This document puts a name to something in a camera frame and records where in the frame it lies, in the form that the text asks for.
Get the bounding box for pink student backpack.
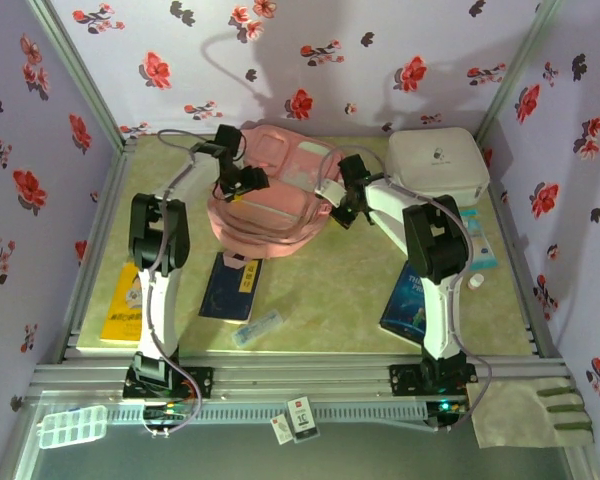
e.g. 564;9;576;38
207;124;346;269

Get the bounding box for dark blue book yellow label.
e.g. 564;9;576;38
198;251;264;324

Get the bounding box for blue illustrated book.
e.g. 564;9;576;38
378;259;429;346

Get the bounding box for clear plastic pencil case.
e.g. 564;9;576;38
232;309;285;347

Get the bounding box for white zip case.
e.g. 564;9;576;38
383;127;491;209

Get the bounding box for blue tissue packet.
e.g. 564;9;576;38
458;208;499;274

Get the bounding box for black and white card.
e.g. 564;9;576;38
285;396;321;444

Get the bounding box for small circuit board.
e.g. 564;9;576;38
143;403;190;422
427;398;470;417

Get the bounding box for small white tag card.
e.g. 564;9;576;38
269;413;294;446

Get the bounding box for beige glove green stripes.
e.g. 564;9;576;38
467;377;595;450

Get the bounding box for clear plastic compartment box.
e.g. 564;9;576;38
38;404;109;450

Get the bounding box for aluminium frame side rail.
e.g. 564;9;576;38
57;137;139;362
479;139;564;359

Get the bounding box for aluminium frame cross rail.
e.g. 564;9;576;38
27;352;576;407

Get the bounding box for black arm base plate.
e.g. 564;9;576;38
388;363;479;399
122;366;215;400

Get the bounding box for aluminium frame post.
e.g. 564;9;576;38
27;0;127;146
473;0;565;141

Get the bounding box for grey slotted cable duct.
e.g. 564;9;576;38
107;402;429;424

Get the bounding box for grey right arm cable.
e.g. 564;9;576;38
319;144;494;434

